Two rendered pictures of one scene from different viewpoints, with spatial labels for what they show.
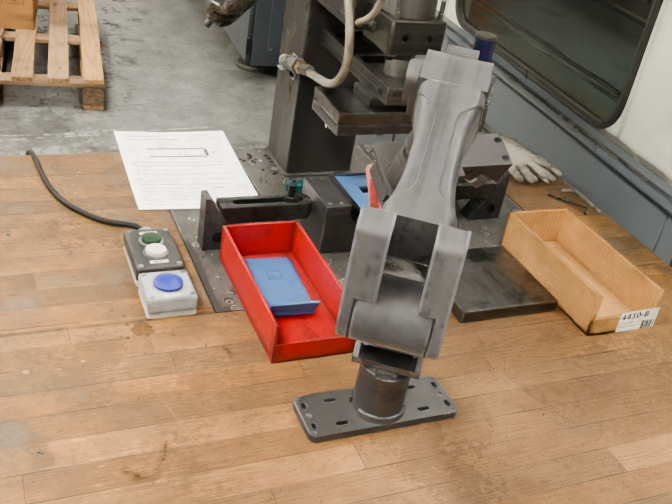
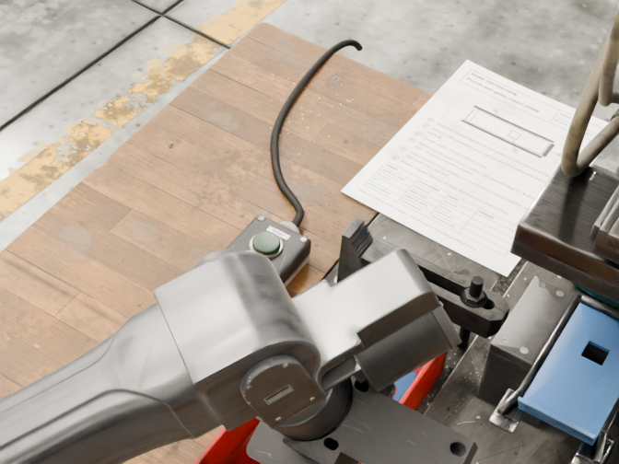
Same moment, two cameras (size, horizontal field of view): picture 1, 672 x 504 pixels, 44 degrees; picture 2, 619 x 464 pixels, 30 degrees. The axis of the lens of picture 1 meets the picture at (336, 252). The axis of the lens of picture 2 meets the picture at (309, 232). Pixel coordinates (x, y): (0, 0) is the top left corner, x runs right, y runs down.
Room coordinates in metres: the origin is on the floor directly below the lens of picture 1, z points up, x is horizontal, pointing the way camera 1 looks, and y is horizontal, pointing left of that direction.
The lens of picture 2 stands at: (0.61, -0.42, 1.81)
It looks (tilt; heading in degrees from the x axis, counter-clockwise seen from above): 47 degrees down; 56
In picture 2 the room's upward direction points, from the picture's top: 5 degrees clockwise
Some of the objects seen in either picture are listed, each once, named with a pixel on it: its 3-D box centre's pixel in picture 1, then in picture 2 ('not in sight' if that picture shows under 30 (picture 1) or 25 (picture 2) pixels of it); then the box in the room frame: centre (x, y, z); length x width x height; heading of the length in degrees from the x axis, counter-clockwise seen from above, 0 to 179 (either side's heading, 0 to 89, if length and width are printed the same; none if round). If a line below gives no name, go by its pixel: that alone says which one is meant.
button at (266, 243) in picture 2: (151, 242); (265, 248); (1.02, 0.27, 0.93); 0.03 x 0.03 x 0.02
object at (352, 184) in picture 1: (375, 192); (586, 366); (1.17, -0.04, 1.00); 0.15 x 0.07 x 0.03; 28
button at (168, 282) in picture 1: (167, 285); not in sight; (0.92, 0.22, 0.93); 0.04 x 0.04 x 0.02
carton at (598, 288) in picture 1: (577, 269); not in sight; (1.17, -0.39, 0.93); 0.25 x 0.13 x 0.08; 28
